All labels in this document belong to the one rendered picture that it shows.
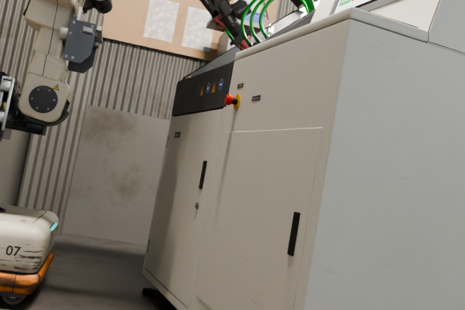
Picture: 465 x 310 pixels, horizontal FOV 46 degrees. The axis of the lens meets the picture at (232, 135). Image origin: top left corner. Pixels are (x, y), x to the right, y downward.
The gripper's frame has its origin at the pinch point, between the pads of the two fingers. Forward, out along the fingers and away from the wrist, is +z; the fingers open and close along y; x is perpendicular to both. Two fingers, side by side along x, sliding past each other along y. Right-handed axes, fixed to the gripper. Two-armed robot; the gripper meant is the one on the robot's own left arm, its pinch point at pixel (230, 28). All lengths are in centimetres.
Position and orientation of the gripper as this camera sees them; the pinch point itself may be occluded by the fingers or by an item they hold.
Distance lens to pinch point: 244.2
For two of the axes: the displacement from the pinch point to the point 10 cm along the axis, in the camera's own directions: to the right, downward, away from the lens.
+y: 2.8, 3.4, 9.0
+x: -8.1, 5.9, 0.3
